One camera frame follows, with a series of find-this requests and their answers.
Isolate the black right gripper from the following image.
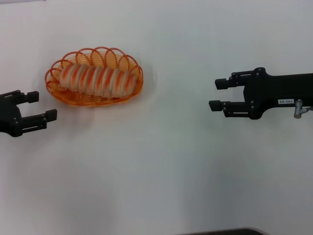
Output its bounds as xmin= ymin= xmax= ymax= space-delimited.
xmin=208 ymin=66 xmax=313 ymax=120

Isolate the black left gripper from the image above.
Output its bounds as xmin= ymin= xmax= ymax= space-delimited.
xmin=0 ymin=90 xmax=58 ymax=138

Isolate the orange plastic wire basket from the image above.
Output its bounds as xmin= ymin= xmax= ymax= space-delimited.
xmin=44 ymin=46 xmax=144 ymax=108

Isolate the orange striped bread loaf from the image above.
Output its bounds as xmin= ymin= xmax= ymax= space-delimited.
xmin=59 ymin=63 xmax=137 ymax=97

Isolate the dark rounded robot base edge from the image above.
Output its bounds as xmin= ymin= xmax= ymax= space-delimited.
xmin=180 ymin=227 xmax=267 ymax=235

